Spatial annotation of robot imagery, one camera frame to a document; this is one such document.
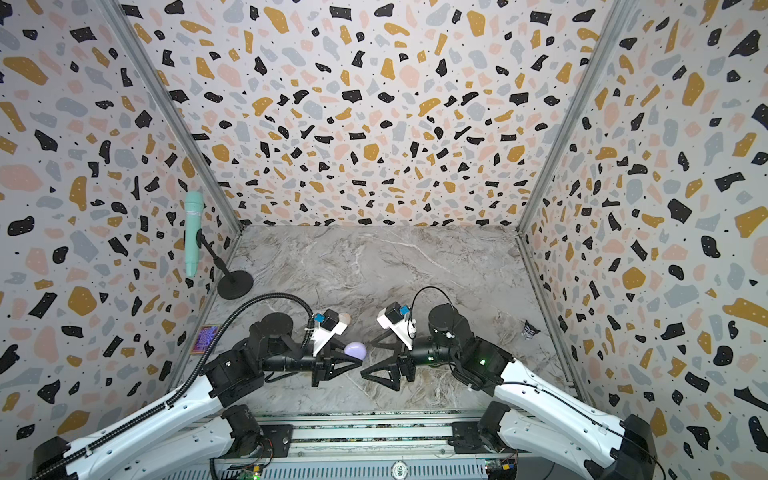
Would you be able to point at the purple earbud charging case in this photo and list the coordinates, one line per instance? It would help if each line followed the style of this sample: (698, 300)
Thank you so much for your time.
(356, 350)

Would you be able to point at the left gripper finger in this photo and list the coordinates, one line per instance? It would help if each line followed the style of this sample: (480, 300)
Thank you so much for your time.
(331, 348)
(329, 369)

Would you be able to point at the small dark wrapper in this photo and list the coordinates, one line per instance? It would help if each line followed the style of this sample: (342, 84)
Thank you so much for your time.
(529, 330)

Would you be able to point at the black microphone stand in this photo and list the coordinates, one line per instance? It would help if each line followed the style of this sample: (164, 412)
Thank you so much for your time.
(233, 284)

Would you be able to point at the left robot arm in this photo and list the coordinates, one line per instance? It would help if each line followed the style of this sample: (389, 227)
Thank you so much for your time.
(231, 376)

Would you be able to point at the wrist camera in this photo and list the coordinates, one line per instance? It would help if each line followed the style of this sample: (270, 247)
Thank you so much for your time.
(327, 325)
(398, 319)

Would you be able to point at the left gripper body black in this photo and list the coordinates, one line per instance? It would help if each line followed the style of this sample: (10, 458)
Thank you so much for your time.
(300, 363)

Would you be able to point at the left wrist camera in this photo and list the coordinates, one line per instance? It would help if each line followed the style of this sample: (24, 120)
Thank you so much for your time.
(327, 325)

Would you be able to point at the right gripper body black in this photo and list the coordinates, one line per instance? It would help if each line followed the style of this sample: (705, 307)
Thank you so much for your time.
(405, 360)

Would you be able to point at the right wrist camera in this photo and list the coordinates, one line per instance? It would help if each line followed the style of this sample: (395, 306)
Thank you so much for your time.
(398, 319)

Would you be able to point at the colourful card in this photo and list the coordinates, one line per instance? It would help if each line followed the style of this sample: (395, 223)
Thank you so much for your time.
(204, 338)

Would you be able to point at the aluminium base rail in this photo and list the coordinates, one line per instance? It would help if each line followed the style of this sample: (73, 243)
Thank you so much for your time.
(412, 446)

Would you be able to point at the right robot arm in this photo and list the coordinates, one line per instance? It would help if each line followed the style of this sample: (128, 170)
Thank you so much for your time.
(526, 412)

